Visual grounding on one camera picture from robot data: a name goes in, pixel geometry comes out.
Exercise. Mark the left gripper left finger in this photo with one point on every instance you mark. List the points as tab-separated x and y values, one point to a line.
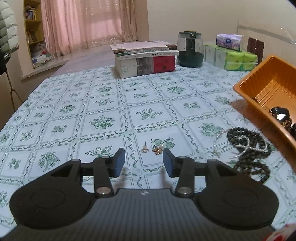
105	168

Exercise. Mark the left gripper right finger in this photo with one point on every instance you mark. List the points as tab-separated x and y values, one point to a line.
181	167

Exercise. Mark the pearl stud earrings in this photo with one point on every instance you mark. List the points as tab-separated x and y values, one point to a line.
157	149

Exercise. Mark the black leather wristwatch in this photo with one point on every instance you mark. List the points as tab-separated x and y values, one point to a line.
282	115

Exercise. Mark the orange plastic tray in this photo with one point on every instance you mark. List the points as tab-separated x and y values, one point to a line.
271	84

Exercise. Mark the stack of books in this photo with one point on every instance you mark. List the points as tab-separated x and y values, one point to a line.
134	59

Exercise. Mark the dark green glass jar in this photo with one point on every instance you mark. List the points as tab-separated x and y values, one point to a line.
191	49

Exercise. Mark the green tissue pack bundle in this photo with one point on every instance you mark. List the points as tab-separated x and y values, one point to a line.
229	60

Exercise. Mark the wooden bookshelf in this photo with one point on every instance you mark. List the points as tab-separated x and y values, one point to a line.
38	50

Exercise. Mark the purple tissue pack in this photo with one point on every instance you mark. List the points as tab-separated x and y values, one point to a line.
233	42

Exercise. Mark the brown cylindrical canister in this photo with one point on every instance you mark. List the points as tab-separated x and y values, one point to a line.
256	47

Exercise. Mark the pink curtain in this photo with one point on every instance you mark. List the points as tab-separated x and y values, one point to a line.
70	26

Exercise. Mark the puffer jacket on stand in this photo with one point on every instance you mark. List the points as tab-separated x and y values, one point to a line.
9	35

